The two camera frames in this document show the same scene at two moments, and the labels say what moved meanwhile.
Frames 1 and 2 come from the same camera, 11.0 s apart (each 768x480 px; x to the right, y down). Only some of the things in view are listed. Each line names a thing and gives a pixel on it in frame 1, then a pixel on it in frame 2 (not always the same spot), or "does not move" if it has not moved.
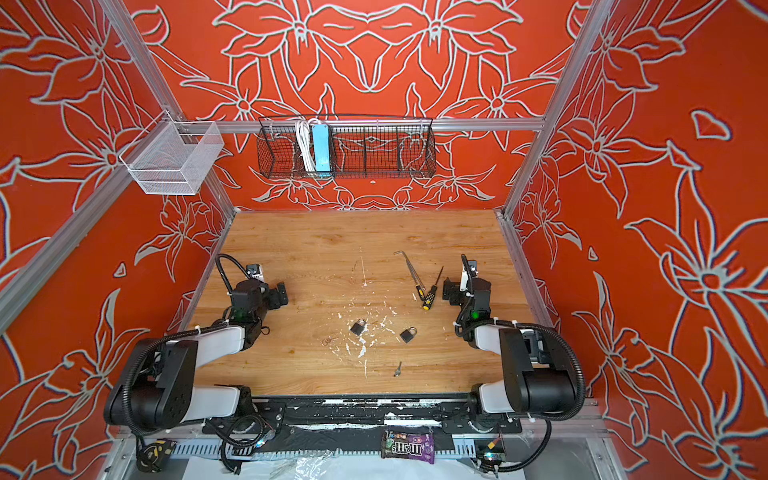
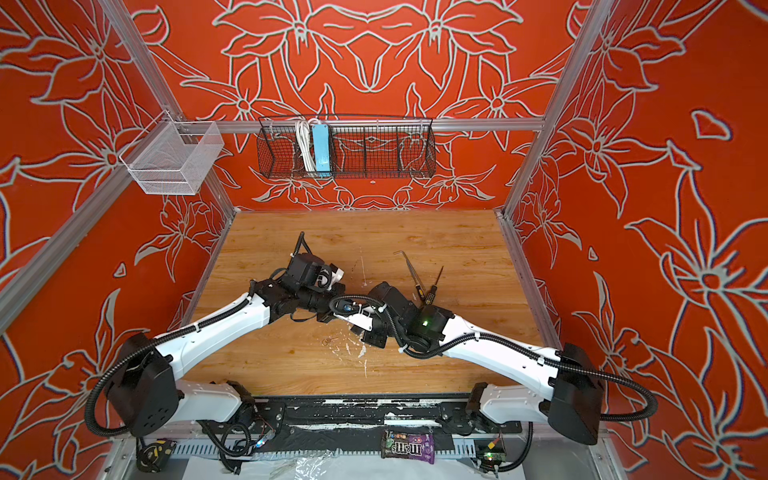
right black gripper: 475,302 to 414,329
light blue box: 322,147 does not move
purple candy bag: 410,443 does not move
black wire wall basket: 346,147 does not move
